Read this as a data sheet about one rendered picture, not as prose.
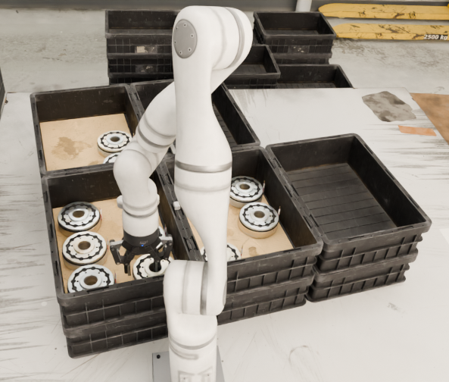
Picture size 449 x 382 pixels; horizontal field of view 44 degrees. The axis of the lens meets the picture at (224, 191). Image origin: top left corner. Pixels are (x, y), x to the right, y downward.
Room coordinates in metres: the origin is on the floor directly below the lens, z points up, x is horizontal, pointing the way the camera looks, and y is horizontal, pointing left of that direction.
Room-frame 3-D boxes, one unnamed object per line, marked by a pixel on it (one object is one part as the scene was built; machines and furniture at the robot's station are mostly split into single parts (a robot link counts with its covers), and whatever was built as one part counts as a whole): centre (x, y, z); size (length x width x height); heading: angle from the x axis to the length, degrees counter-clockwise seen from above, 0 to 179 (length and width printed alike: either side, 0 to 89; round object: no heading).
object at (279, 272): (1.02, -0.03, 0.87); 0.40 x 0.30 x 0.11; 22
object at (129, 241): (0.83, 0.17, 0.97); 0.08 x 0.08 x 0.09
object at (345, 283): (1.14, -0.31, 0.76); 0.40 x 0.30 x 0.12; 22
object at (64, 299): (0.91, 0.24, 0.92); 0.40 x 0.30 x 0.02; 22
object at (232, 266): (1.02, -0.03, 0.92); 0.40 x 0.30 x 0.02; 22
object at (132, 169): (0.81, 0.17, 1.14); 0.09 x 0.07 x 0.15; 164
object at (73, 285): (0.78, 0.27, 0.86); 0.10 x 0.10 x 0.01
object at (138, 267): (0.83, 0.14, 0.86); 0.10 x 0.10 x 0.01
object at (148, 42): (2.70, 0.50, 0.37); 0.40 x 0.30 x 0.45; 103
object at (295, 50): (2.88, -0.28, 0.37); 0.40 x 0.30 x 0.45; 103
